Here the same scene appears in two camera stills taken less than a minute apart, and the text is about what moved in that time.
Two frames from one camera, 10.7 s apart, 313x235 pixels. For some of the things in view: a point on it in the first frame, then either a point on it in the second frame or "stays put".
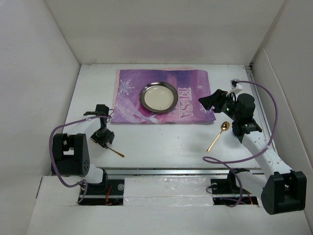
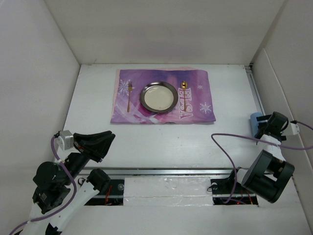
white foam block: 167,191 stays put
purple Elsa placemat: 160,95 stays put
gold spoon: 224,127 -> 184,85
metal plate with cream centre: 159,97 stays put
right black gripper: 215,100 -> 263,118
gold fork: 111,150 -> 130,89
